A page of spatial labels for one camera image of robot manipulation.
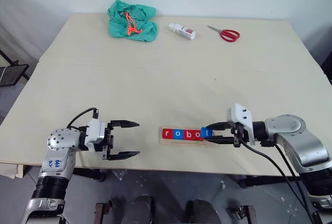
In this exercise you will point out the red letter o block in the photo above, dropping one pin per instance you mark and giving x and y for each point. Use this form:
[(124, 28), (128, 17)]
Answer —
[(197, 134)]

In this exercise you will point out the white plastic bottle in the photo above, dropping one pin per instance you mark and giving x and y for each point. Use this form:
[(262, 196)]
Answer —
[(181, 30)]

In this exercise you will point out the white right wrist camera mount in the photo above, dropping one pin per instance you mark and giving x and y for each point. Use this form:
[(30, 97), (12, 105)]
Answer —
[(242, 116)]

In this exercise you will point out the dark rounded shape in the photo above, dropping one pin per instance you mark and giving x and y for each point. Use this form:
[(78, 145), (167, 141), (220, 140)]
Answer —
[(141, 209), (206, 212)]

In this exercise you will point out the red letter r block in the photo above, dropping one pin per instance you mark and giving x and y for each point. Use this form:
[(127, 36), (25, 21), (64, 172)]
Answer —
[(167, 133)]

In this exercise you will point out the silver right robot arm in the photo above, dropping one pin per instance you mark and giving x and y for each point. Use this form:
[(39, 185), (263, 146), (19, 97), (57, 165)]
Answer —
[(298, 141)]

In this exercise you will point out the blue letter o block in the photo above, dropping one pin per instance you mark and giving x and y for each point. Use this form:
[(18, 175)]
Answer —
[(178, 134)]

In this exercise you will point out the dark object at wall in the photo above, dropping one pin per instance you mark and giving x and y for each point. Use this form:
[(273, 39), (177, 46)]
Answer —
[(327, 66)]

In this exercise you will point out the green crumpled cloth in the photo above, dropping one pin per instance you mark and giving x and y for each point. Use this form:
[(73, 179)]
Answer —
[(142, 28)]

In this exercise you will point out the red letter b block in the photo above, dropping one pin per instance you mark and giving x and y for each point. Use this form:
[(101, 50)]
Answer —
[(188, 134)]

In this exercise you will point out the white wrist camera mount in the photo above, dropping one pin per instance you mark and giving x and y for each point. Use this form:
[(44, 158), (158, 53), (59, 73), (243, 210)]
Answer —
[(94, 136), (242, 116)]

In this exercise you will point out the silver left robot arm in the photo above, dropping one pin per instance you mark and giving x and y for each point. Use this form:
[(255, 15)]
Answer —
[(58, 154)]

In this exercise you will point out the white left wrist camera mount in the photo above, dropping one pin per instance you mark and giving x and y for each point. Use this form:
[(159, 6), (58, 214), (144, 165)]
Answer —
[(94, 136)]

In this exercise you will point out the wooden letter tray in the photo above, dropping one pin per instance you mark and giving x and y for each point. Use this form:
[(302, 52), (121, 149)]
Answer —
[(181, 142)]

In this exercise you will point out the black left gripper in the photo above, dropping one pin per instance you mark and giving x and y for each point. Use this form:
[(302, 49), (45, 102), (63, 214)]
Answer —
[(109, 141)]

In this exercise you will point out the black table frame bar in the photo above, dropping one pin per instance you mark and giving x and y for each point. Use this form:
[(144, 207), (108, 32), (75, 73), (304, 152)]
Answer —
[(90, 174), (269, 181)]

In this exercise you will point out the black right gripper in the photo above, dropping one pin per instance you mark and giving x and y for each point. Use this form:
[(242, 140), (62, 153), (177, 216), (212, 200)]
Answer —
[(238, 133)]

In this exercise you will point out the black mesh rack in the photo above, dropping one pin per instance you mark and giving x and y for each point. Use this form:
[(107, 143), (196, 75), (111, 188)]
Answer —
[(11, 75)]

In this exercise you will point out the rusty metal bracket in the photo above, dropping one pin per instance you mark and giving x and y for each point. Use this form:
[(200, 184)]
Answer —
[(101, 213), (246, 215)]

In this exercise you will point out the blue letter t block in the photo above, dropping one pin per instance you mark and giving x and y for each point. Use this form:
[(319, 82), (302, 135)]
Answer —
[(206, 132)]

